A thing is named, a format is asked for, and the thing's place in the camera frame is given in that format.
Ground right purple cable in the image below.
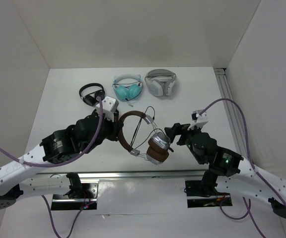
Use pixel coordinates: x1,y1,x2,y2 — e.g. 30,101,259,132
199,98,286,238

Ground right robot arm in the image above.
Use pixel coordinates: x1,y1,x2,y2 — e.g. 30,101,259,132
165,123,286,219

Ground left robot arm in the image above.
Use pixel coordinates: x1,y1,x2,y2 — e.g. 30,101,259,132
0,112,121,210

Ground black headphones far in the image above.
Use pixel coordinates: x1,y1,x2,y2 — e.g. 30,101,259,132
78,83,105,107

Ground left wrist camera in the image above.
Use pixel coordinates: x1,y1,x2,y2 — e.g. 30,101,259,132
95,96,119,122

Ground aluminium rail right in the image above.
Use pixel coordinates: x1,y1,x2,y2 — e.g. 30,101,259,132
214,68,252,159

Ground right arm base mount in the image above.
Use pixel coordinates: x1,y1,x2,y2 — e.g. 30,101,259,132
184,180,232,208

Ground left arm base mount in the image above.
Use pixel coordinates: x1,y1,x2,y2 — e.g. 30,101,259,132
51,179,99,211

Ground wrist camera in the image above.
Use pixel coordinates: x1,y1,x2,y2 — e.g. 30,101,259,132
187,110,209,130
95,96,119,122

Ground brown silver headphones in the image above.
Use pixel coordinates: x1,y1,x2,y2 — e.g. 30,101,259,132
118,111,173,165

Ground black headphone cable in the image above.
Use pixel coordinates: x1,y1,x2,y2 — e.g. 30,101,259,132
128,106,175,153

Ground white grey gaming headset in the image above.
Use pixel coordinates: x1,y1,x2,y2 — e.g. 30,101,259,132
144,69,177,97

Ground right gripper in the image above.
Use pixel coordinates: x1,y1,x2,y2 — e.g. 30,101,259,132
163,121,203,164

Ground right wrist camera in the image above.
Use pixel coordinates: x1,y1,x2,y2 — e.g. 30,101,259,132
187,110,209,130

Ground teal headphones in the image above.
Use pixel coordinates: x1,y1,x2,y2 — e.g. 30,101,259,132
112,74,143,101

